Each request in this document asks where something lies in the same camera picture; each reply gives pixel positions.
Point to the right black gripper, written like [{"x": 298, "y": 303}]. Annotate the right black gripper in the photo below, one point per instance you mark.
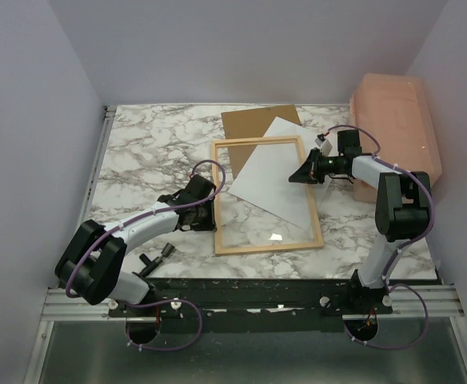
[{"x": 309, "y": 172}]

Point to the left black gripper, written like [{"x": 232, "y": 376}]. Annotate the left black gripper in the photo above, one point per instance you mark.
[{"x": 210, "y": 225}]

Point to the light wooden picture frame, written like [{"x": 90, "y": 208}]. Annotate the light wooden picture frame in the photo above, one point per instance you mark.
[{"x": 317, "y": 242}]

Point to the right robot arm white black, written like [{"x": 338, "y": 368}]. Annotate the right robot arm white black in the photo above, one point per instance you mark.
[{"x": 404, "y": 212}]

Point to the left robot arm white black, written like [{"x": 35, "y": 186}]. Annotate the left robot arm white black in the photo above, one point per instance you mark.
[{"x": 91, "y": 265}]

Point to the white photo paper sheet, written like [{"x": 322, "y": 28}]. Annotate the white photo paper sheet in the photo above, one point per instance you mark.
[{"x": 263, "y": 180}]

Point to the brown cardboard backing board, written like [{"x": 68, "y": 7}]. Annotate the brown cardboard backing board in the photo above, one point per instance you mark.
[{"x": 252, "y": 123}]

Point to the translucent pink plastic box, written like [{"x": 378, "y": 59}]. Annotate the translucent pink plastic box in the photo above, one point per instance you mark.
[{"x": 394, "y": 109}]

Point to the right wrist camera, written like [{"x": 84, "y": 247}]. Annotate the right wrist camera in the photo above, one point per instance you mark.
[{"x": 324, "y": 145}]

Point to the black T-handle tool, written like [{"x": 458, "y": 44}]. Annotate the black T-handle tool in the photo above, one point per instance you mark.
[{"x": 151, "y": 265}]

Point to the black mounting base rail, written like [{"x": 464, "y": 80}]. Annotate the black mounting base rail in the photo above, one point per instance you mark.
[{"x": 228, "y": 305}]

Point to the aluminium extrusion rail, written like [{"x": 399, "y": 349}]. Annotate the aluminium extrusion rail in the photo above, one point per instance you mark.
[{"x": 58, "y": 307}]

